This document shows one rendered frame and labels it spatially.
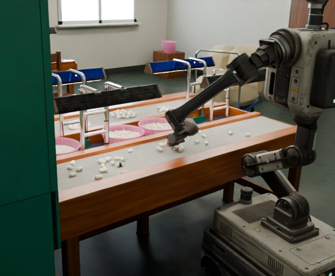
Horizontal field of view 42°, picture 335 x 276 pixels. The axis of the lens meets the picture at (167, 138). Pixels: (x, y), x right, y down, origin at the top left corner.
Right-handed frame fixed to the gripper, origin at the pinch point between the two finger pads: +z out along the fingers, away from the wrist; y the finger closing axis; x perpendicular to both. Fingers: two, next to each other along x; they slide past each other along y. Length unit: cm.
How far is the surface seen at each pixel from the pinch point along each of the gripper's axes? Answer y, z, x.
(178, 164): 15.5, -21.2, 16.4
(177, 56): -384, 359, -238
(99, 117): 0, 58, -44
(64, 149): 48, 26, -18
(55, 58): -59, 194, -167
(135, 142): 13.5, 9.6, -8.1
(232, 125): -63, 8, -3
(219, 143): -30.3, -7.5, 9.1
